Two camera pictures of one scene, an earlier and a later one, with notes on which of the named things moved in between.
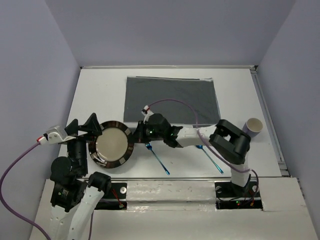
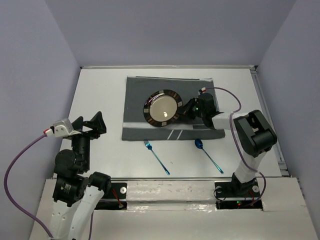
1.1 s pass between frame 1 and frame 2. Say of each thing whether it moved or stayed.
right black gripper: moved
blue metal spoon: stayed
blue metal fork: stayed
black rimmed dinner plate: moved
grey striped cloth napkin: stayed
